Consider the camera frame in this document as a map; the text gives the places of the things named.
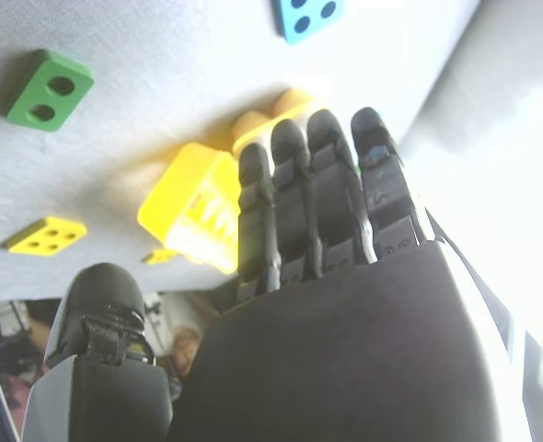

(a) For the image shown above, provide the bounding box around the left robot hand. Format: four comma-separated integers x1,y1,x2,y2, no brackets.
21,106,537,442

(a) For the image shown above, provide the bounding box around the yellow egg carton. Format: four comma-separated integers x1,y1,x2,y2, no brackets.
136,87,332,276

